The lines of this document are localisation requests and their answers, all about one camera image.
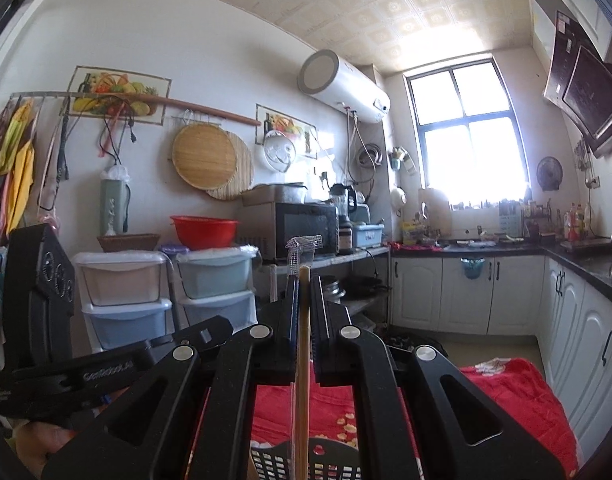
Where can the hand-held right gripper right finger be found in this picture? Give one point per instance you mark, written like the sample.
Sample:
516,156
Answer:
318,340

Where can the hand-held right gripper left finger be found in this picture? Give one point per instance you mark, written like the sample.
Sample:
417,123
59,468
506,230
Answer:
293,330

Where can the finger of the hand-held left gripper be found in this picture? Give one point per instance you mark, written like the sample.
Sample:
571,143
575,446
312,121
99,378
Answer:
211,330

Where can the single wooden chopstick pair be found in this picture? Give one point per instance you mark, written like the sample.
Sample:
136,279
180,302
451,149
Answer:
303,410

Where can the dark perforated chopstick holder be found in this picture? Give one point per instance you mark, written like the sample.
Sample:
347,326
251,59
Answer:
331,462

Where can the row of hanging kitchen utensils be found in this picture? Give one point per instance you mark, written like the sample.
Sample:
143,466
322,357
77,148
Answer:
580,155

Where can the person's left hand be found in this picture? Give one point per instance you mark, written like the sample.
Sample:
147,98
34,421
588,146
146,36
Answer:
36,447

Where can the drawer tower pale blue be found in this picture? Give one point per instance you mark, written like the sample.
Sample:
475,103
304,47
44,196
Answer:
216,280

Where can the steel cooking pot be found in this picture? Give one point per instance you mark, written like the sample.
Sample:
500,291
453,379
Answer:
333,290

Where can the pink round hanging tool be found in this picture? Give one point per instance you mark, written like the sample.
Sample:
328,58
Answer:
48,220

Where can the black frying pan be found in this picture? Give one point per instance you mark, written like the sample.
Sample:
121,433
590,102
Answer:
366,286

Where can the drawer tower beige blue pink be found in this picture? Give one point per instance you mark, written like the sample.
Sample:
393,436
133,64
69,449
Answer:
121,300

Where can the brown wicker basket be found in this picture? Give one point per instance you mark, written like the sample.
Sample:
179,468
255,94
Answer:
128,242

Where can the red plastic basin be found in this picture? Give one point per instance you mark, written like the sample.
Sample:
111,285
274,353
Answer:
203,232

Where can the black microwave oven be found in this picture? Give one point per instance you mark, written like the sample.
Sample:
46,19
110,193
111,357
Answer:
296,230

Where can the dark glass jar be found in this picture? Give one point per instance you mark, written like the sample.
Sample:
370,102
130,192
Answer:
346,237

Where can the pale green bag dispenser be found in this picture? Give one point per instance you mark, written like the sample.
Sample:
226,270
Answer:
113,205

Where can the pale blue plastic box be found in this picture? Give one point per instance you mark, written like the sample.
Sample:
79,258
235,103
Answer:
368,236

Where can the yellow hanging cloth bags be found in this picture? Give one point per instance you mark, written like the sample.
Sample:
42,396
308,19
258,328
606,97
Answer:
16,160

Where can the red cloth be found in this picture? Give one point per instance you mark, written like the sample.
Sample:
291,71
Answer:
413,246

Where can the black electric kettle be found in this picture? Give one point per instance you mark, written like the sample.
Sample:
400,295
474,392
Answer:
343,202

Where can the metal baking tray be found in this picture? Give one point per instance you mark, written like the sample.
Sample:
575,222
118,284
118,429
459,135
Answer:
273,194

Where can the round woven straw mat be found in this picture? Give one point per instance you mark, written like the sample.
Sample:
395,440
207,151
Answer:
243,175

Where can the blue hanging plastic bin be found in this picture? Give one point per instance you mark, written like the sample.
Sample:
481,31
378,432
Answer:
472,270

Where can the round bamboo tray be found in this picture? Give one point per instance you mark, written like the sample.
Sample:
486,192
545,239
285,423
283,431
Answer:
203,157

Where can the pale cutting board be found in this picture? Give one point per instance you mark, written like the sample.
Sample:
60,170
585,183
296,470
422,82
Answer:
434,210

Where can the glass pot lid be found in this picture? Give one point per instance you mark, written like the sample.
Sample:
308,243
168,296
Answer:
280,152

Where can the white base cabinets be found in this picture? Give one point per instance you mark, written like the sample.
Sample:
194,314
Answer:
510,295

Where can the red floral blanket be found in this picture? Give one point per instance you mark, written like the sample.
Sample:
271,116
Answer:
510,400

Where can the long wooden rolling pin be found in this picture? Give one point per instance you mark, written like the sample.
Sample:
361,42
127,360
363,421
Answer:
196,107

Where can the pale blue counter organiser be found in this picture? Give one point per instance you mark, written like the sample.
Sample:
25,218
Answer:
510,220

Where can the white water heater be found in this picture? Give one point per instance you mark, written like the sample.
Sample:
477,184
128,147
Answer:
346,85

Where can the kitchen window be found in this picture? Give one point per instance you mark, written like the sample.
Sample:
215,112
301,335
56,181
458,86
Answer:
465,130

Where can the black kitchen countertop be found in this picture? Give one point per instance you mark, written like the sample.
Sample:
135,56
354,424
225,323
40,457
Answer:
585,265

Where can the cluster of condiment bottles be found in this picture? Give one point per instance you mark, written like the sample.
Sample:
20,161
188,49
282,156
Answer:
578,222

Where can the black range hood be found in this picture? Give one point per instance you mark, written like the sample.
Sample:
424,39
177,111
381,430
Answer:
590,95

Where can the small green wall caddy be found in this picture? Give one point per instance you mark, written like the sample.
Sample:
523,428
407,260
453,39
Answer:
400,160

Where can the large fruit wall poster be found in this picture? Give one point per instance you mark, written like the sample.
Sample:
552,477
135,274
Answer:
116,92

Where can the small fruit wall poster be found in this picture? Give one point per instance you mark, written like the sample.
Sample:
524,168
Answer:
286,122

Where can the small black wall fan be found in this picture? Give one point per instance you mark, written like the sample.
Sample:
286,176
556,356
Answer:
549,174

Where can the white wall socket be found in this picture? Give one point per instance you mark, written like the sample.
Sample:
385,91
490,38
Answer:
592,182

